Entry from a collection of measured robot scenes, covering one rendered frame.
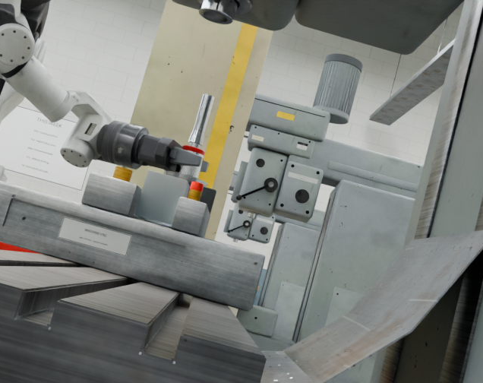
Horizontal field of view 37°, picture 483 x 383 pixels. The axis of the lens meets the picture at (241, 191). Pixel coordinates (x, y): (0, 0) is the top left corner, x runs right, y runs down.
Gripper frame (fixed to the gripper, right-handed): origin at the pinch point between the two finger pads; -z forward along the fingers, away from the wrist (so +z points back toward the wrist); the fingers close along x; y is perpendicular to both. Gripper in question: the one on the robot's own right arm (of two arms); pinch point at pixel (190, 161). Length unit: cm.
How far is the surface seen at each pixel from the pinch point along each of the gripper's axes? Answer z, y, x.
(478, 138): -50, -6, -42
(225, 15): -16, -12, -51
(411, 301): -47, 17, -49
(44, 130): 464, -101, 754
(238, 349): -38, 23, -100
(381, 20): -34, -18, -44
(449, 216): -49, 4, -38
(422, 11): -40, -18, -49
